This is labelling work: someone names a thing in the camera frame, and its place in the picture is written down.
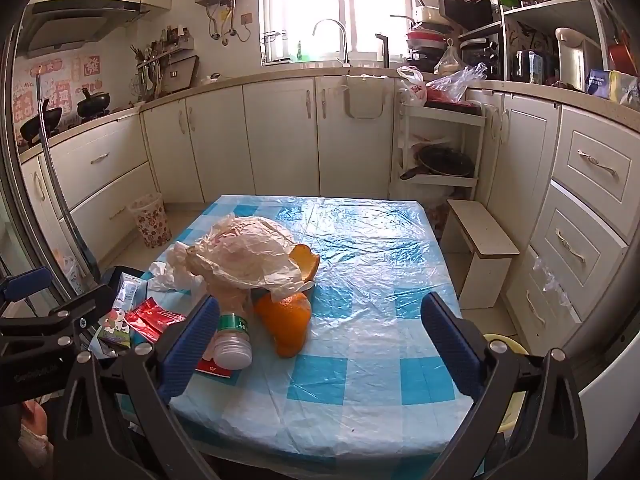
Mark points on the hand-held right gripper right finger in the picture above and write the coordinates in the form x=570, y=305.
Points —
x=450, y=345

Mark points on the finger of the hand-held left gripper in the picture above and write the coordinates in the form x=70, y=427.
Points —
x=25, y=284
x=75, y=307

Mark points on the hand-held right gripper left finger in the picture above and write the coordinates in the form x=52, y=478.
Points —
x=190, y=340

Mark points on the red white packet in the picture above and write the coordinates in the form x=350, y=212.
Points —
x=212, y=367

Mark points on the red snack packet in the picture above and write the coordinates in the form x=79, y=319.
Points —
x=155, y=317

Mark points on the clear plastic bottle green label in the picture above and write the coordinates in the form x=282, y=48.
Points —
x=232, y=345

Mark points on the white blue wrapper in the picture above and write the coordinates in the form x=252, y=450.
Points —
x=127, y=295

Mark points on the yellow plastic bin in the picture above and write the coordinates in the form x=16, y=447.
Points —
x=515, y=344

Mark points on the white tissue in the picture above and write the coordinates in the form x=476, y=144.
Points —
x=172, y=265

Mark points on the translucent plastic bag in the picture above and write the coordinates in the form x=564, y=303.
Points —
x=240, y=255

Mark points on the large orange peel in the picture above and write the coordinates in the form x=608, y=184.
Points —
x=287, y=322

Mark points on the small orange peel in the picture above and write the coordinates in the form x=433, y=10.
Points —
x=307, y=262

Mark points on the white plastic floor bag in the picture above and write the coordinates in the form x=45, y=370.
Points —
x=72, y=272

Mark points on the table with blue checked tablecloth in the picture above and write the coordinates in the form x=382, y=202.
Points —
x=350, y=310

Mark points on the white wooden stool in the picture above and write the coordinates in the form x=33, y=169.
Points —
x=487, y=240

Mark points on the floral waste basket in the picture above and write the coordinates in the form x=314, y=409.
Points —
x=152, y=222

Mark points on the dark framed glass door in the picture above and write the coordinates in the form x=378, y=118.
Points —
x=10, y=160

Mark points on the white refrigerator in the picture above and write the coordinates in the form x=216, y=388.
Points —
x=610, y=395

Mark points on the black frying pan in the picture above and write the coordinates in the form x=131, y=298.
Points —
x=445, y=162

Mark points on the white lower kitchen cabinets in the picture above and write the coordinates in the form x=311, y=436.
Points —
x=280, y=130

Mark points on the white storage rack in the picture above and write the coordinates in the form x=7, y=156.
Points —
x=445, y=116

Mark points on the white door-hung holder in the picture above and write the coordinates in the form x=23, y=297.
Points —
x=362, y=117

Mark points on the kitchen utensil rack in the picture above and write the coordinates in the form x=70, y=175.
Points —
x=150, y=67

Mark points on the large clear plastic bag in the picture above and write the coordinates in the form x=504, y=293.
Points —
x=452, y=87

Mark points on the dark cutting board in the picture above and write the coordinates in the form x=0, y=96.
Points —
x=182, y=72

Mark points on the white red-print shopping bag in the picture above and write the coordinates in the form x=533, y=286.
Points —
x=414, y=89

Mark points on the range hood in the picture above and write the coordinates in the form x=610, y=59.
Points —
x=65, y=25

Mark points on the small clear food bag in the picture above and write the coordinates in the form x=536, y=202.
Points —
x=447, y=62

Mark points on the blue white carton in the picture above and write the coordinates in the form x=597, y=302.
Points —
x=538, y=66

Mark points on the black toaster oven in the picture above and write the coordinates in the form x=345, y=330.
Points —
x=482, y=52

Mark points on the black slim faucet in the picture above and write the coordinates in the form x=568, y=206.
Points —
x=385, y=52

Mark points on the stack of pots and bowls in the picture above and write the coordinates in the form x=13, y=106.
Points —
x=425, y=37

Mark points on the silver foil package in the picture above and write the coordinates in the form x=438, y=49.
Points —
x=625, y=89

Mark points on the white electric kettle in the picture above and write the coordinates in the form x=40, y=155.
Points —
x=575, y=60

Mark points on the chrome curved faucet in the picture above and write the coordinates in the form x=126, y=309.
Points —
x=344, y=45

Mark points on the black microwave oven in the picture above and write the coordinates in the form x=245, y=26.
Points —
x=470, y=10

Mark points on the red pot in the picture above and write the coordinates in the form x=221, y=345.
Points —
x=622, y=55

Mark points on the white countertop shelf unit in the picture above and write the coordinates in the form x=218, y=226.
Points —
x=550, y=10

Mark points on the kitchen window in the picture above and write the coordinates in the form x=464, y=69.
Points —
x=310, y=0

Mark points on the wall power socket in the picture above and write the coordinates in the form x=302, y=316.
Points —
x=246, y=19

